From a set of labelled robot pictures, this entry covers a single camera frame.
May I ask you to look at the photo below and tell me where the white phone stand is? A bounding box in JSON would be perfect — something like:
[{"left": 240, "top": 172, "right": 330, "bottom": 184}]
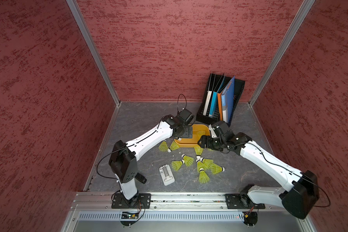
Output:
[{"left": 159, "top": 164, "right": 175, "bottom": 186}]

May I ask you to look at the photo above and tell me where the black file rack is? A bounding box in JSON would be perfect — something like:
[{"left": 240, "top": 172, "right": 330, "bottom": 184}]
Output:
[{"left": 196, "top": 73, "right": 245, "bottom": 126}]

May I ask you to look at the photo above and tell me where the blue folder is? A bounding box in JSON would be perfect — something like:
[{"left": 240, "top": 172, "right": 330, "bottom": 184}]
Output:
[{"left": 221, "top": 76, "right": 235, "bottom": 123}]

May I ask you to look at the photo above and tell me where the yellow shuttlecock top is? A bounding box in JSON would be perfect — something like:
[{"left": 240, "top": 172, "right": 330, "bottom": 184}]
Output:
[{"left": 197, "top": 130, "right": 206, "bottom": 138}]

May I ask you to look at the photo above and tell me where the teal folder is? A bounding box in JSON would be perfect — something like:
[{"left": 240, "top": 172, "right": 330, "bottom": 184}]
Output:
[{"left": 209, "top": 74, "right": 225, "bottom": 118}]

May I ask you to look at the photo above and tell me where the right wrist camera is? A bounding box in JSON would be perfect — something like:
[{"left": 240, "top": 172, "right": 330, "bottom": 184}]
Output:
[{"left": 208, "top": 121, "right": 230, "bottom": 138}]

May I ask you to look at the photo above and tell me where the white folder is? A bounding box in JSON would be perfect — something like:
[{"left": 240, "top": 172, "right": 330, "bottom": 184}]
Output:
[{"left": 203, "top": 73, "right": 216, "bottom": 116}]

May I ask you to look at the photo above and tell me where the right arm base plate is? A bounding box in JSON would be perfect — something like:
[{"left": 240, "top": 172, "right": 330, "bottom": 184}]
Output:
[{"left": 225, "top": 194, "right": 265, "bottom": 210}]

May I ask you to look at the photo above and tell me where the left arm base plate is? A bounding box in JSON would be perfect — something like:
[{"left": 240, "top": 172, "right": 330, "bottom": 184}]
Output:
[{"left": 111, "top": 192, "right": 151, "bottom": 209}]

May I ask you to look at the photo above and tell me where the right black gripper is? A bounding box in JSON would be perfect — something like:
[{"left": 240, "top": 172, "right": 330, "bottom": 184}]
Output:
[{"left": 198, "top": 135, "right": 226, "bottom": 151}]

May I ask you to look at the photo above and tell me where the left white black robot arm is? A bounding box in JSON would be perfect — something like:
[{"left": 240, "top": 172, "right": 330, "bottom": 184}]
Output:
[{"left": 108, "top": 109, "right": 194, "bottom": 201}]

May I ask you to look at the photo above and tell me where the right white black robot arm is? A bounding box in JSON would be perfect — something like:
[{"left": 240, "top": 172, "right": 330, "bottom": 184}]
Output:
[{"left": 198, "top": 127, "right": 320, "bottom": 219}]

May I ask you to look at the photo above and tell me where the yellow shuttlecock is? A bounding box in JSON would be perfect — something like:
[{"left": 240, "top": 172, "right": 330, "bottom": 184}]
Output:
[
  {"left": 196, "top": 159, "right": 205, "bottom": 173},
  {"left": 197, "top": 130, "right": 206, "bottom": 138},
  {"left": 169, "top": 141, "right": 180, "bottom": 151},
  {"left": 200, "top": 157, "right": 214, "bottom": 170},
  {"left": 209, "top": 163, "right": 225, "bottom": 175},
  {"left": 194, "top": 146, "right": 204, "bottom": 159},
  {"left": 171, "top": 159, "right": 185, "bottom": 172},
  {"left": 159, "top": 140, "right": 171, "bottom": 152},
  {"left": 198, "top": 168, "right": 210, "bottom": 184},
  {"left": 182, "top": 154, "right": 194, "bottom": 167}
]

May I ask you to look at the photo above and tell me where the yellow plastic storage box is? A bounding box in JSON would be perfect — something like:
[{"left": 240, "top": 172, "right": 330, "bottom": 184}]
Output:
[{"left": 174, "top": 124, "right": 210, "bottom": 148}]

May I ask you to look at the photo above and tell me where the orange folder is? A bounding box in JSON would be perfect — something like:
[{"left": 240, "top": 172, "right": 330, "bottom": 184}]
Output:
[{"left": 217, "top": 92, "right": 223, "bottom": 121}]

